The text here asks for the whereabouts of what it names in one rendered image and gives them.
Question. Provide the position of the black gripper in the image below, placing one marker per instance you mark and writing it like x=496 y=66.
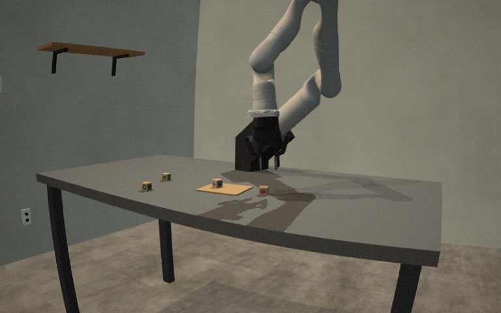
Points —
x=266 y=132

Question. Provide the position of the tan flat mat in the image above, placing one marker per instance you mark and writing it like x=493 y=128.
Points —
x=227 y=189

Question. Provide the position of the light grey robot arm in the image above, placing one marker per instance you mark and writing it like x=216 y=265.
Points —
x=326 y=47

